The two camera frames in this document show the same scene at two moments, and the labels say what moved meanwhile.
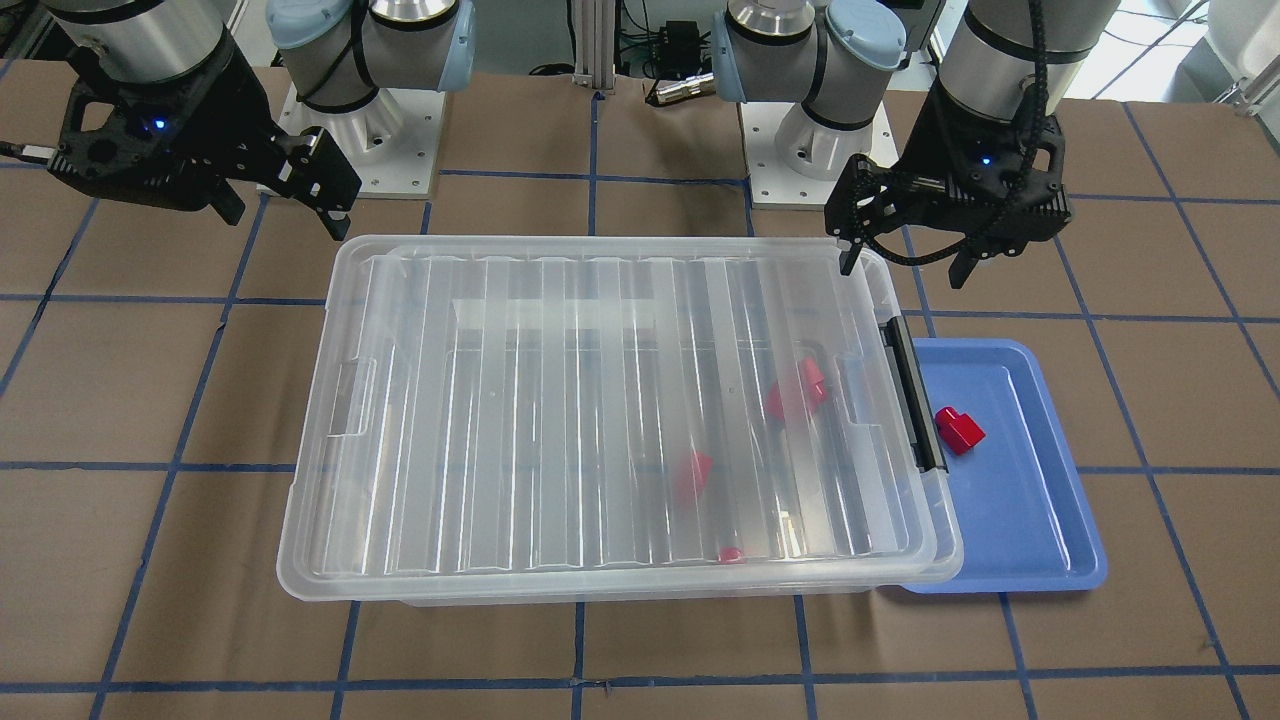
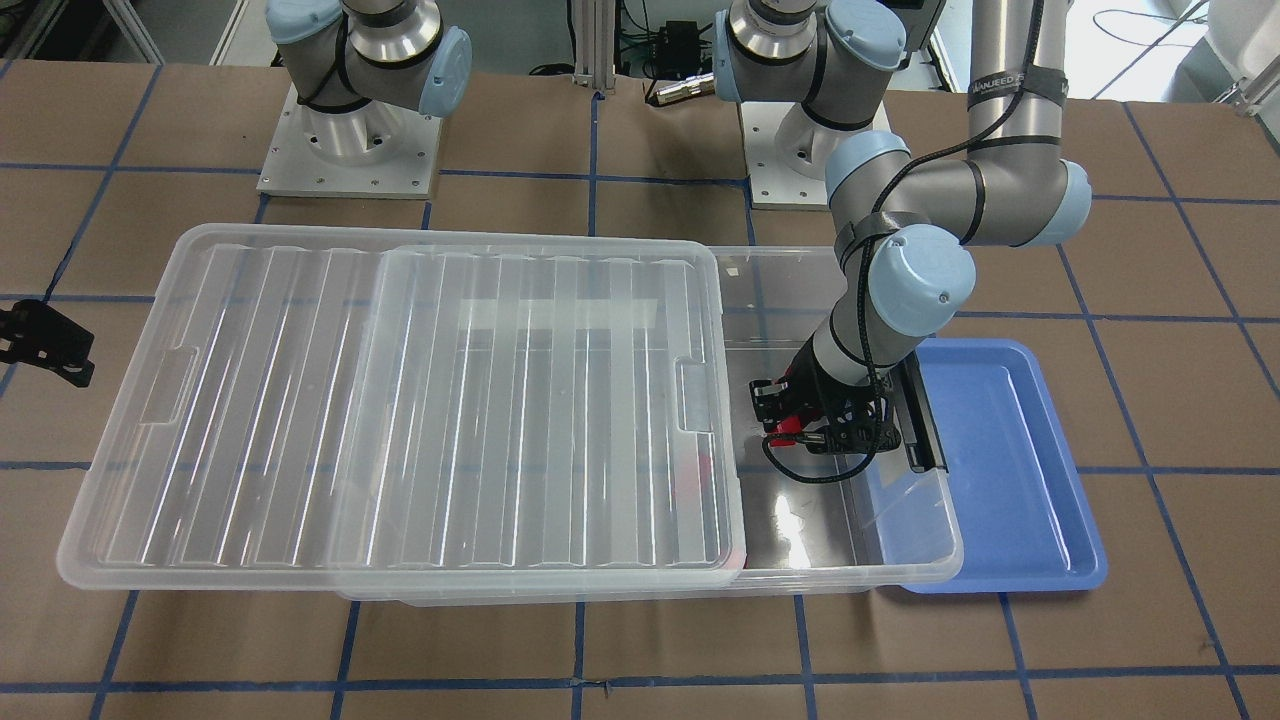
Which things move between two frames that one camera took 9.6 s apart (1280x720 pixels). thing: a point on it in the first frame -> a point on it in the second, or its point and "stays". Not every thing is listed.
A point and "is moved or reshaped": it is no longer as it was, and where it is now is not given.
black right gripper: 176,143 -> 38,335
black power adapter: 679,51 stays
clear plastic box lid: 505,415 is moved or reshaped
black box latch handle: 912,394 stays
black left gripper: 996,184 -> 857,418
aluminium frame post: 594,43 stays
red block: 959,431 -> 785,425
